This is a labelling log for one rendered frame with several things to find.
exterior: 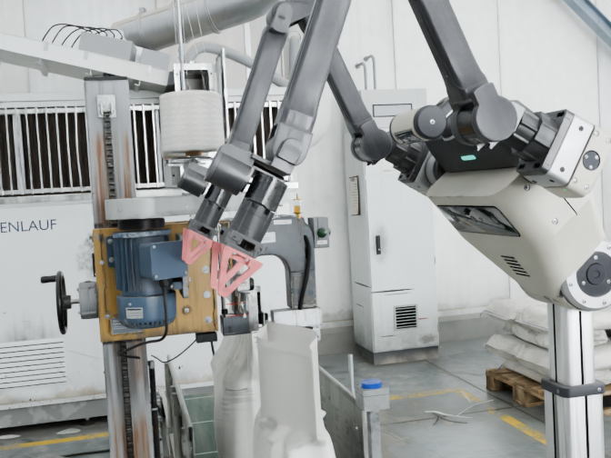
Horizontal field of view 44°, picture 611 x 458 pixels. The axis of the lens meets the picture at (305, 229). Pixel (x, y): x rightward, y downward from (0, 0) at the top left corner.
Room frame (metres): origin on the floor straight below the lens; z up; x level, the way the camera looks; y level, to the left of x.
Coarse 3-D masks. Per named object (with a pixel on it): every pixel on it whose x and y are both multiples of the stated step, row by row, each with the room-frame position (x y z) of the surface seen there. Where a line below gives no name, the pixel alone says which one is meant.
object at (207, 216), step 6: (204, 204) 1.77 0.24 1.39; (198, 210) 1.78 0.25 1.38; (204, 210) 1.76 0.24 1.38; (210, 210) 1.76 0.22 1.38; (216, 210) 1.77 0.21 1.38; (222, 210) 1.78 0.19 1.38; (198, 216) 1.77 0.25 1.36; (204, 216) 1.76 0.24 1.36; (210, 216) 1.76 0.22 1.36; (216, 216) 1.77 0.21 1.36; (198, 222) 1.73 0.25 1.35; (204, 222) 1.76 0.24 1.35; (210, 222) 1.76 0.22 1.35; (216, 222) 1.78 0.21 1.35; (204, 228) 1.78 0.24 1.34; (210, 228) 1.74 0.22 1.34; (216, 234) 1.74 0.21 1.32
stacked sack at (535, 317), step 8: (544, 304) 4.53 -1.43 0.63; (528, 312) 4.51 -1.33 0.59; (536, 312) 4.43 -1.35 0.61; (544, 312) 4.38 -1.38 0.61; (600, 312) 4.32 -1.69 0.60; (608, 312) 4.33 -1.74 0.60; (520, 320) 4.55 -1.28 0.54; (528, 320) 4.47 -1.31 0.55; (536, 320) 4.39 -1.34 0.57; (544, 320) 4.33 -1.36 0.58; (600, 320) 4.28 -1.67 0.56; (608, 320) 4.29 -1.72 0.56; (528, 328) 4.50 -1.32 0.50; (536, 328) 4.38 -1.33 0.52; (544, 328) 4.27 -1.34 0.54; (600, 328) 4.31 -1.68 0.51; (608, 328) 4.34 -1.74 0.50
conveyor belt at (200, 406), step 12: (192, 396) 3.82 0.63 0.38; (204, 396) 3.81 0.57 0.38; (192, 408) 3.60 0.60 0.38; (204, 408) 3.59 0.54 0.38; (192, 420) 3.41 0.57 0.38; (204, 420) 3.40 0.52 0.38; (204, 432) 3.23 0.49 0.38; (204, 444) 3.06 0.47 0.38; (204, 456) 2.92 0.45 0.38; (216, 456) 2.91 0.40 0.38
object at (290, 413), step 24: (264, 336) 2.01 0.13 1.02; (288, 336) 2.01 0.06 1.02; (312, 336) 1.92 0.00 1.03; (264, 360) 1.83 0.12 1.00; (288, 360) 1.75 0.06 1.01; (312, 360) 1.66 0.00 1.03; (264, 384) 1.84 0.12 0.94; (288, 384) 1.75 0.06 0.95; (312, 384) 1.66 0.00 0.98; (264, 408) 1.85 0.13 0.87; (288, 408) 1.75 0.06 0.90; (312, 408) 1.67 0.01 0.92; (264, 432) 1.86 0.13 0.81; (288, 432) 1.75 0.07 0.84; (312, 432) 1.68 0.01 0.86; (264, 456) 1.83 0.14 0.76; (288, 456) 1.70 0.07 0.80; (312, 456) 1.72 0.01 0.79
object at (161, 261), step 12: (180, 240) 1.86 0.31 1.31; (144, 252) 1.84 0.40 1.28; (156, 252) 1.82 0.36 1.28; (168, 252) 1.84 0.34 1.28; (180, 252) 1.86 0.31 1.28; (144, 264) 1.84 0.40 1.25; (156, 264) 1.82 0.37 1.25; (168, 264) 1.84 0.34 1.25; (180, 264) 1.86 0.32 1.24; (144, 276) 1.85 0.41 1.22; (156, 276) 1.81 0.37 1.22; (168, 276) 1.83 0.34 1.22; (180, 276) 1.86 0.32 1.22
